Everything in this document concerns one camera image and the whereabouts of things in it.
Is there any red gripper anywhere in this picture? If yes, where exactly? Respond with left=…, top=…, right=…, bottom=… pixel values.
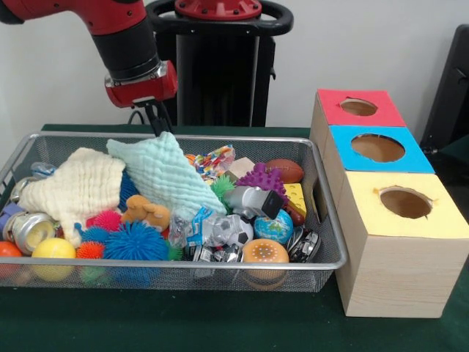
left=103, top=59, right=179, bottom=137

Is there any light blue muslin cloth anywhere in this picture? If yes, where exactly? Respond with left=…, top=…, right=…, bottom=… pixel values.
left=106, top=131, right=228, bottom=221

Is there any multicoloured knotted cloth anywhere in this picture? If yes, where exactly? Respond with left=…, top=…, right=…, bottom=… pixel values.
left=185, top=144, right=236, bottom=184

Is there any shallow metal mesh bin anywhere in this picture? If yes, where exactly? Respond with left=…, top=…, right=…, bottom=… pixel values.
left=0, top=131, right=348, bottom=293

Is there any wooden box with three holes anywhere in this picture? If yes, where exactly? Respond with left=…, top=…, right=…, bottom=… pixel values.
left=309, top=88, right=469, bottom=318

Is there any cream muslin cloth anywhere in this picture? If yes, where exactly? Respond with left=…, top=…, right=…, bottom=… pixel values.
left=17, top=147, right=128, bottom=249

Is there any purple spiky ball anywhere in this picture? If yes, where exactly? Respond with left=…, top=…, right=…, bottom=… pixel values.
left=236, top=162, right=290, bottom=201

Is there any large blue spiky ball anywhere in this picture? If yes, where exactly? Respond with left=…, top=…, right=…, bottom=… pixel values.
left=103, top=220, right=169, bottom=261

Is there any brown toy football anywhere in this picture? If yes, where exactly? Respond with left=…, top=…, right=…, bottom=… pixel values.
left=264, top=158, right=305, bottom=184

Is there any blue globe ball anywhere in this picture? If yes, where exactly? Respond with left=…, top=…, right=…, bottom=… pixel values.
left=254, top=208, right=295, bottom=245

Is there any yellow cheese toy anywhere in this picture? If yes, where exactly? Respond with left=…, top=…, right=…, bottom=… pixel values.
left=284, top=182, right=309, bottom=221

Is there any toy burger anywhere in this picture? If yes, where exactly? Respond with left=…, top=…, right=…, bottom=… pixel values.
left=242, top=238, right=290, bottom=290

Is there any yellow smooth ball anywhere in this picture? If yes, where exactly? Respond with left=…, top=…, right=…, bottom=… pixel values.
left=32, top=237, right=77, bottom=282

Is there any orange smooth ball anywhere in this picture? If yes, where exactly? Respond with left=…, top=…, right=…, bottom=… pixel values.
left=0, top=241, right=23, bottom=278

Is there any dark green table cloth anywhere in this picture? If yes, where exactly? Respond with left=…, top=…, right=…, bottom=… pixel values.
left=439, top=136, right=469, bottom=157
left=0, top=123, right=469, bottom=352

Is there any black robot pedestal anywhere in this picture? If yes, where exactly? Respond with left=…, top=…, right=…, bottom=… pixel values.
left=144, top=0, right=295, bottom=128

